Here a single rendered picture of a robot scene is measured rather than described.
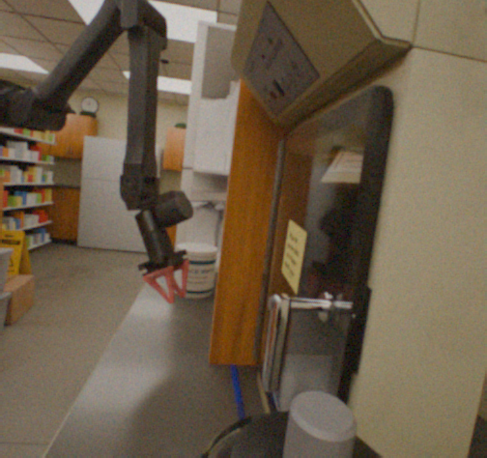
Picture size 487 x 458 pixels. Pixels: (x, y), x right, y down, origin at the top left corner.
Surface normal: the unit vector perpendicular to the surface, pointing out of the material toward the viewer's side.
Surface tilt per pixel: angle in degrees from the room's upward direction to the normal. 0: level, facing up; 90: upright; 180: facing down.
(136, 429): 0
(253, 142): 90
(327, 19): 135
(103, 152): 90
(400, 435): 90
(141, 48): 96
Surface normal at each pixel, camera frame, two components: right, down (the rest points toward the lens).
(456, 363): 0.12, 0.11
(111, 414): 0.11, -0.99
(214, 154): -0.30, 0.11
